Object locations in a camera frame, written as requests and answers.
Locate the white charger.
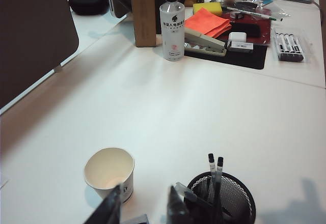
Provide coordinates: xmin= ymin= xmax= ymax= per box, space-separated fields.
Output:
xmin=228 ymin=31 xmax=248 ymax=43

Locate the clear marker pack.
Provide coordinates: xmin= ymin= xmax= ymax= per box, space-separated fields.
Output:
xmin=271 ymin=27 xmax=311 ymax=64

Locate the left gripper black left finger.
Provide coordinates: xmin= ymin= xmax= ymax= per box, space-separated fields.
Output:
xmin=83 ymin=182 xmax=123 ymax=224

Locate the white paper cup blue logo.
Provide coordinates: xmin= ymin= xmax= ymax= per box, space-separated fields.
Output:
xmin=84 ymin=147 xmax=135 ymax=205

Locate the black board eraser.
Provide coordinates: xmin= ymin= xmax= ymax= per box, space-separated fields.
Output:
xmin=230 ymin=22 xmax=263 ymax=38

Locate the white pen green tip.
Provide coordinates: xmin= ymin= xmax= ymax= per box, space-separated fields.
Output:
xmin=221 ymin=5 xmax=279 ymax=21

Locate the black whiteboard marker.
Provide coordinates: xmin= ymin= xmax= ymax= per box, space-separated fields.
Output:
xmin=276 ymin=33 xmax=285 ymax=61
xmin=288 ymin=34 xmax=298 ymax=62
xmin=282 ymin=33 xmax=291 ymax=61

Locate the black desk mat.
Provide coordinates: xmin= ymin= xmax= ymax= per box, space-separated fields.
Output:
xmin=183 ymin=43 xmax=268 ymax=70

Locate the black pouch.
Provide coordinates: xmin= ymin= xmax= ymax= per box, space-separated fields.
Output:
xmin=68 ymin=0 xmax=110 ymax=16

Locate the white labelled drink bottle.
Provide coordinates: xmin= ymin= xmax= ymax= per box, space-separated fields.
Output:
xmin=159 ymin=0 xmax=186 ymax=62

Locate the yellow sponge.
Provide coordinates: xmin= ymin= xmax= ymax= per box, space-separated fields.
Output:
xmin=192 ymin=2 xmax=223 ymax=16

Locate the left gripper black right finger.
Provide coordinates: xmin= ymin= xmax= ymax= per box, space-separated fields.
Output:
xmin=166 ymin=184 xmax=191 ymax=224

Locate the long brown cardboard box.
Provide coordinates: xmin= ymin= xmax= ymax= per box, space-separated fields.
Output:
xmin=128 ymin=0 xmax=168 ymax=48

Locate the black mesh pen holder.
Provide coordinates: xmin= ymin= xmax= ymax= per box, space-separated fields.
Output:
xmin=186 ymin=171 xmax=257 ymax=224

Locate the brown desk divider panel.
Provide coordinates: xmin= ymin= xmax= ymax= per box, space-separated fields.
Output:
xmin=109 ymin=0 xmax=133 ymax=20
xmin=0 ymin=0 xmax=80 ymax=109

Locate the small black white box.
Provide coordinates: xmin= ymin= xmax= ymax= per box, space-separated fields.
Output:
xmin=226 ymin=41 xmax=255 ymax=53

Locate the dark red folder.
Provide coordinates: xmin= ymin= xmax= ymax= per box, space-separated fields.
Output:
xmin=220 ymin=12 xmax=273 ymax=46

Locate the beige stapler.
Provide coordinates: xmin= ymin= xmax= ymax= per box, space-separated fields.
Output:
xmin=183 ymin=27 xmax=228 ymax=58

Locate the clear plastic bag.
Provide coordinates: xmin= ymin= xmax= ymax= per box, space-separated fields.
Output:
xmin=244 ymin=0 xmax=291 ymax=23

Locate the orange cloth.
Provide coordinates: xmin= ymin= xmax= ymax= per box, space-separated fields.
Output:
xmin=184 ymin=7 xmax=233 ymax=38

